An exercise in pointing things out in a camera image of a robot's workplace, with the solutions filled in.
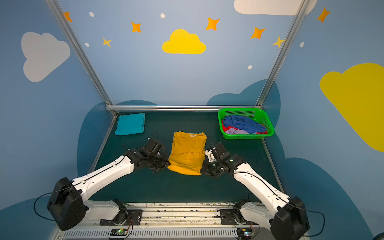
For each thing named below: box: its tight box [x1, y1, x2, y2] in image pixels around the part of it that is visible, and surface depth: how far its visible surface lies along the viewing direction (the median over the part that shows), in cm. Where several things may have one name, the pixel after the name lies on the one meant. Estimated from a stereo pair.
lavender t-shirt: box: [224, 128, 257, 135], surface depth 103 cm
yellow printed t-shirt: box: [167, 131, 208, 176], surface depth 100 cm
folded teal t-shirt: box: [114, 112, 146, 136], surface depth 116 cm
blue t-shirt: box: [222, 115, 267, 133], surface depth 106 cm
